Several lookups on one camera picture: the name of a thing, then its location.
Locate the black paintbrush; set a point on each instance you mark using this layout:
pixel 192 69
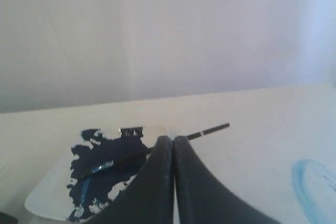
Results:
pixel 121 161

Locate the white square plate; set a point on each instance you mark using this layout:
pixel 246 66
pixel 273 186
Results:
pixel 63 195

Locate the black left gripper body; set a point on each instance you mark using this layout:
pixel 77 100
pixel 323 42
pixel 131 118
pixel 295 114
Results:
pixel 7 218

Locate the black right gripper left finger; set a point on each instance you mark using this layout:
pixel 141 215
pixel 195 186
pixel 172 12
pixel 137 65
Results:
pixel 150 196

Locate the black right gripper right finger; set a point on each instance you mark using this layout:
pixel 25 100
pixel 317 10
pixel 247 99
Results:
pixel 201 197

